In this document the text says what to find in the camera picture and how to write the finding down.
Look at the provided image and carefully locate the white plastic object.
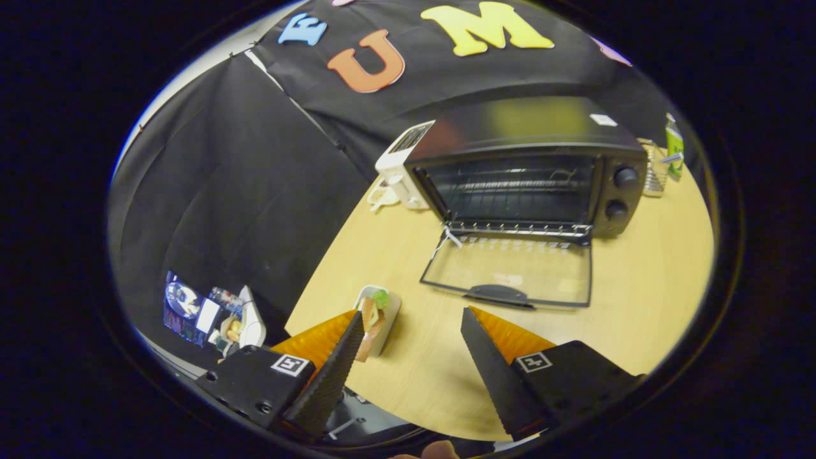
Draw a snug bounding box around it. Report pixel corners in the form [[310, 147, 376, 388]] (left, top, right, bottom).
[[238, 285, 267, 348]]

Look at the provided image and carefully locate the white rectangular plate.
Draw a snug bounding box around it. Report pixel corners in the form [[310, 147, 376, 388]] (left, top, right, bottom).
[[353, 285, 402, 359]]

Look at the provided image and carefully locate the toast sandwich with lettuce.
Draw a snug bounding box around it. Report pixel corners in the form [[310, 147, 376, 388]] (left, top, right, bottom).
[[355, 290, 390, 363]]

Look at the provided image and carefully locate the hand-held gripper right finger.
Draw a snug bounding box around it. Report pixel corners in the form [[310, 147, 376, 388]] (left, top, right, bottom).
[[460, 306, 645, 442]]

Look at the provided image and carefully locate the black toaster oven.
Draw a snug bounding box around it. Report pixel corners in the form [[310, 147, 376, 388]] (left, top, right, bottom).
[[403, 96, 650, 310]]

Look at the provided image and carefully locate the green label bottle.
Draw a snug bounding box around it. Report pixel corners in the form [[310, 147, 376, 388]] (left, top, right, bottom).
[[664, 113, 686, 181]]

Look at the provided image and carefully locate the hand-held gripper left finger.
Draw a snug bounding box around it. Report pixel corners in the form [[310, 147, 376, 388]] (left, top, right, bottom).
[[194, 310, 365, 441]]

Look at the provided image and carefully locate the white slot toaster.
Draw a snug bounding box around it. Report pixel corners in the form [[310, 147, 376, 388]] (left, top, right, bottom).
[[375, 120, 437, 211]]

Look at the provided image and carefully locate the blue printed box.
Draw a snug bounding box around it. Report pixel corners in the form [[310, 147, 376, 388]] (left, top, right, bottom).
[[163, 271, 222, 348]]

